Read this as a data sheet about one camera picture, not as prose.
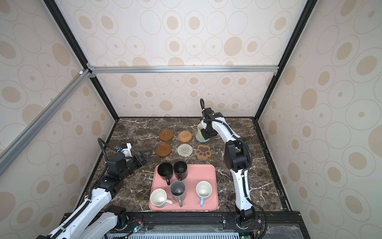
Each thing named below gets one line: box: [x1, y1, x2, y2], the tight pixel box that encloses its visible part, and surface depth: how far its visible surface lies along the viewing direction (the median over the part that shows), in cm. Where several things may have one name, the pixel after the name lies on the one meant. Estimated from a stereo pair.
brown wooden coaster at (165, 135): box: [158, 128, 174, 142], surface depth 111 cm
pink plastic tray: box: [148, 164, 219, 211], surface depth 83 cm
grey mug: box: [170, 180, 187, 208], surface depth 78 cm
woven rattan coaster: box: [178, 130, 193, 143], surface depth 111 cm
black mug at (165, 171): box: [157, 162, 174, 186], surface depth 85 cm
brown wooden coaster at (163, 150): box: [155, 143, 172, 157], surface depth 102 cm
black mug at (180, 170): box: [173, 160, 188, 181], surface depth 86 cm
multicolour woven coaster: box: [177, 143, 193, 157], surface depth 102 cm
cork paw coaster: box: [194, 144, 212, 161], surface depth 102 cm
